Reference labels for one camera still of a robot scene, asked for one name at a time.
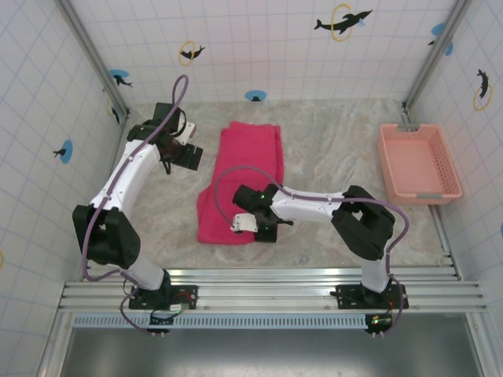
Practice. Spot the pink long pants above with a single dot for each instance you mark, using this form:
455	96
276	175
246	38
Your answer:
239	169

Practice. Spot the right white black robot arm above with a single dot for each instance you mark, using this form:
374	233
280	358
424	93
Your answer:
353	224

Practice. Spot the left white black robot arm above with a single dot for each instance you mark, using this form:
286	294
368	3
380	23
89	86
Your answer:
118	208

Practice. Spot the blue oval black dolphin sticker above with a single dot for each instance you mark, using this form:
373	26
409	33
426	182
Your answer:
120	77

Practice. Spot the blue circle dark fish sticker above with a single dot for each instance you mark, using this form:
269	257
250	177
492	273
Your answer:
64	151

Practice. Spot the left small circuit board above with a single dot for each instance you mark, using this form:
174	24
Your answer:
161	322

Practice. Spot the small circuit board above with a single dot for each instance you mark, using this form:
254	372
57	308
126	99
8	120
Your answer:
379	322
161	322

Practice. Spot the right small circuit board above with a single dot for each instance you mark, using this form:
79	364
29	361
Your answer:
379	322

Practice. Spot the pink plastic perforated basket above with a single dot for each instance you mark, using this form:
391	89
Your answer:
416	161

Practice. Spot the blue patches dolphin sticker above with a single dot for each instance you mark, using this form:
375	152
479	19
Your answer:
440	31

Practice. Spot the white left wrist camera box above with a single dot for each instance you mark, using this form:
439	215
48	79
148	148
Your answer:
188	132

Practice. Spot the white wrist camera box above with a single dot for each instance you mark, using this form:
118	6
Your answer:
188	132
244	224

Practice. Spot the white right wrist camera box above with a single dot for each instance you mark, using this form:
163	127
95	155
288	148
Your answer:
244	224

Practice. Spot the aluminium mounting rail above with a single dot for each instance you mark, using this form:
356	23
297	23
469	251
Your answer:
267	292

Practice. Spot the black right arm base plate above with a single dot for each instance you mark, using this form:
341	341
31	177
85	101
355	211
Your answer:
347	294

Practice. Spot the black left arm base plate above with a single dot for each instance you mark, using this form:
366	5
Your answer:
184	296

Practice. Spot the aluminium frame post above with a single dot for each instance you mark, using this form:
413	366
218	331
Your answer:
94	55
436	55

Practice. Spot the aluminium side rail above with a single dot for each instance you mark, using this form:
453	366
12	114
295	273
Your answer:
444	243

